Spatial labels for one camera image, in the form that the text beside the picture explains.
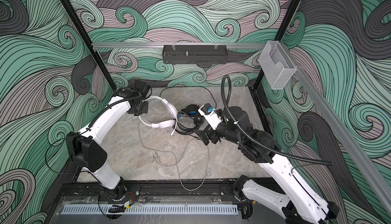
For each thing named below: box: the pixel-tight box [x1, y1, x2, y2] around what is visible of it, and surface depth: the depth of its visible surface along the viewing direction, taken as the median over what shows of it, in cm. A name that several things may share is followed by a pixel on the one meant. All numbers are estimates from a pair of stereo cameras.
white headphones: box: [138, 95, 179, 129], surface depth 81 cm
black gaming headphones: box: [173, 104, 205, 135], surface depth 99 cm
